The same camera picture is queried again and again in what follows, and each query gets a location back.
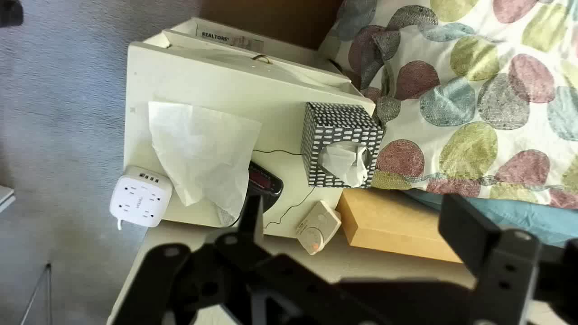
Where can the white paper napkin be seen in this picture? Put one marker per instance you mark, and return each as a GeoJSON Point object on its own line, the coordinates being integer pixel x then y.
{"type": "Point", "coordinates": [198, 150]}

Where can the teal bed sheet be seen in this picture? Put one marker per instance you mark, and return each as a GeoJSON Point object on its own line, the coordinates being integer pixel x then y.
{"type": "Point", "coordinates": [529, 217]}

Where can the white tissue in box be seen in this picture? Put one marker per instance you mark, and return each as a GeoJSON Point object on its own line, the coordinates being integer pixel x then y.
{"type": "Point", "coordinates": [345, 163]}

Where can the black white patterned tissue box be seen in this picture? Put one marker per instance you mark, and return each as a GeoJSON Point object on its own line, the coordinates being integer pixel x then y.
{"type": "Point", "coordinates": [334, 123]}

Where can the light wooden headboard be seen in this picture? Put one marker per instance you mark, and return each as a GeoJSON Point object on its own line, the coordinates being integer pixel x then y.
{"type": "Point", "coordinates": [390, 226]}

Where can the black round device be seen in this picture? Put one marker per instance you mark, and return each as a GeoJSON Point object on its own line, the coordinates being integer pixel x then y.
{"type": "Point", "coordinates": [263, 181]}

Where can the white power cube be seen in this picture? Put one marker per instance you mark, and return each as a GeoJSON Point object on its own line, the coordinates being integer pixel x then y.
{"type": "Point", "coordinates": [139, 197]}

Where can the dark wood dresser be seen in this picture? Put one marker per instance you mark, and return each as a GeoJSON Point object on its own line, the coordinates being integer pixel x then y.
{"type": "Point", "coordinates": [9, 11]}

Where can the wooden bed side rail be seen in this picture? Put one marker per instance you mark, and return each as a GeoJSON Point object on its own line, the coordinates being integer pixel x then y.
{"type": "Point", "coordinates": [271, 19]}

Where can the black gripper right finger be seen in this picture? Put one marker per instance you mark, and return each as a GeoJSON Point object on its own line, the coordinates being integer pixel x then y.
{"type": "Point", "coordinates": [506, 277]}

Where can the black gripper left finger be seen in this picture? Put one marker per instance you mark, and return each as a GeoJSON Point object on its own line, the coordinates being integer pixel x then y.
{"type": "Point", "coordinates": [198, 290]}

